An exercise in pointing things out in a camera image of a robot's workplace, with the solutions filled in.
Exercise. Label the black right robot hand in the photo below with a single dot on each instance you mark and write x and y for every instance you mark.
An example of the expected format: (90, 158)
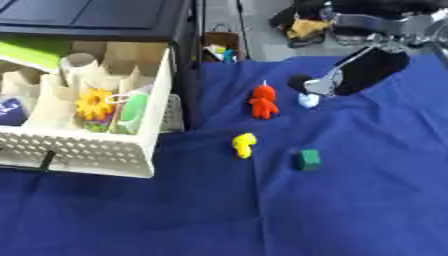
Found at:
(367, 71)

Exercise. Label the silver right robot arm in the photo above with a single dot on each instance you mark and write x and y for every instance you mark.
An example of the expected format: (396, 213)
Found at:
(402, 28)

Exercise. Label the pale compartment drawer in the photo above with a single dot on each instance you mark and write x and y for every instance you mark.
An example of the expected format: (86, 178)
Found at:
(87, 146)

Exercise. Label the small white object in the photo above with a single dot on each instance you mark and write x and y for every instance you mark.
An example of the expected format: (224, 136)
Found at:
(308, 100)

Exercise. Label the black and yellow bag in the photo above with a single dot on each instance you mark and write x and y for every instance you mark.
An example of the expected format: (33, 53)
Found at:
(306, 28)

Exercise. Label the green block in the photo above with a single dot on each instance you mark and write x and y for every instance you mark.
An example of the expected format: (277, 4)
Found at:
(308, 159)

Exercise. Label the orange figure toy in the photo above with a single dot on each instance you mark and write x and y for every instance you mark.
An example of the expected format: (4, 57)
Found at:
(263, 101)

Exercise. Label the yellow toy piece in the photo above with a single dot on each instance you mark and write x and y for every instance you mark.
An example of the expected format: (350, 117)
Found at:
(243, 144)

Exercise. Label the green bottle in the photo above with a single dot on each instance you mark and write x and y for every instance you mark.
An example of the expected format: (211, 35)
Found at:
(134, 113)

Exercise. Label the black cabinet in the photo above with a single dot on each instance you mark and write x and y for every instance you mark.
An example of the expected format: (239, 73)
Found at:
(116, 16)

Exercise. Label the yellow gear toy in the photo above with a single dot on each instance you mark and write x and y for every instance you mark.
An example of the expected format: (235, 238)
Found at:
(93, 104)

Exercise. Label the white tape roll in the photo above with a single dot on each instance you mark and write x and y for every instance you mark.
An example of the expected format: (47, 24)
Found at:
(80, 65)

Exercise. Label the green book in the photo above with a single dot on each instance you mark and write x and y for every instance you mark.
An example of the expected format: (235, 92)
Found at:
(29, 51)

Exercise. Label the dark blue pouch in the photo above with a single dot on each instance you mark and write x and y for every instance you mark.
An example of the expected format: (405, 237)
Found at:
(11, 111)

